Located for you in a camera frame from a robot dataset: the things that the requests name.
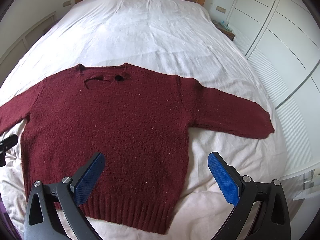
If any dark red knit sweater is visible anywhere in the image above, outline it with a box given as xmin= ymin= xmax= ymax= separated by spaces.
xmin=1 ymin=63 xmax=274 ymax=234

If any wooden nightstand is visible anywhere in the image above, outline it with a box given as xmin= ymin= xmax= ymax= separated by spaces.
xmin=212 ymin=20 xmax=235 ymax=41

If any white wardrobe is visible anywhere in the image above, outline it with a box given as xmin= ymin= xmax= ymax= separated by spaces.
xmin=227 ymin=0 xmax=319 ymax=178

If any white bed sheet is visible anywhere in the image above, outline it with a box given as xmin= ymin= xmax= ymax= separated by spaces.
xmin=1 ymin=0 xmax=286 ymax=239

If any left wall socket plate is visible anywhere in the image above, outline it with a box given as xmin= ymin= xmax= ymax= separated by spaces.
xmin=62 ymin=0 xmax=72 ymax=7

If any wall socket plate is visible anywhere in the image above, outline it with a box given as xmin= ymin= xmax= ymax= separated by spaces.
xmin=62 ymin=0 xmax=72 ymax=7
xmin=216 ymin=6 xmax=226 ymax=14

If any right wall socket plate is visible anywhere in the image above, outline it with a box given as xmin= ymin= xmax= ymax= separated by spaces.
xmin=216 ymin=6 xmax=226 ymax=14

